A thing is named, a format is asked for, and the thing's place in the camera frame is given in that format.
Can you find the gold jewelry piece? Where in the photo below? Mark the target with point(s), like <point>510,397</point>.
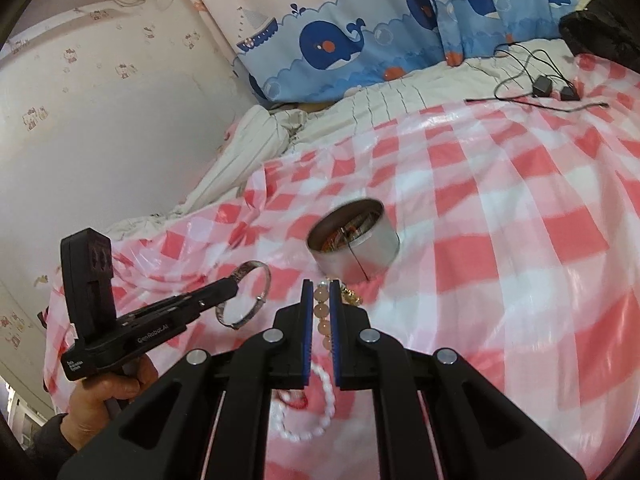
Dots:
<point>351,296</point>

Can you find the silver bangle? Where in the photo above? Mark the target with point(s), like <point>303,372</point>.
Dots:
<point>268,282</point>

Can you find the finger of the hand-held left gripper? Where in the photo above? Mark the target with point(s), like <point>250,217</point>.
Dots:
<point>220,299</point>
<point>175,302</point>

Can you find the striped beige bed sheet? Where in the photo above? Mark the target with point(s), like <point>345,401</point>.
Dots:
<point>320,125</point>

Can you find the red white checked plastic sheet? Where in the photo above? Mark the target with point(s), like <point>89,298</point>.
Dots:
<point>500,260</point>

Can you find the black garment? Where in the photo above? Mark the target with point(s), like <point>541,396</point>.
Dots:
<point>605,30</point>

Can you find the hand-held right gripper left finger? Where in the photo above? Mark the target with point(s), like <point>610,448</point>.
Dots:
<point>306,335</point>

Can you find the person's left forearm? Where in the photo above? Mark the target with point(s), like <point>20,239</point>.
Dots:
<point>47,440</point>

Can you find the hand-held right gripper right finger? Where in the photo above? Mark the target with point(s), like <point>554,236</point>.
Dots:
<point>336,335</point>

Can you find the whale print blue pillow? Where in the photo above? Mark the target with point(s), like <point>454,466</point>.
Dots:
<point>330,50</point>
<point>480,0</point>

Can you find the round metal tin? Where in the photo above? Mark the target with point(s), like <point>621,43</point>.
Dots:
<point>370,255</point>

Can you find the colourful beaded jewelry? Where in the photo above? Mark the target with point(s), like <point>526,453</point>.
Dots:
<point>345,237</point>

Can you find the person's left hand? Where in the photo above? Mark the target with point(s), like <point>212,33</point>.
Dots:
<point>100,400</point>

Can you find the black power adapter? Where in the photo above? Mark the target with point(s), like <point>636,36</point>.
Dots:
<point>568,94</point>
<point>542,86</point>

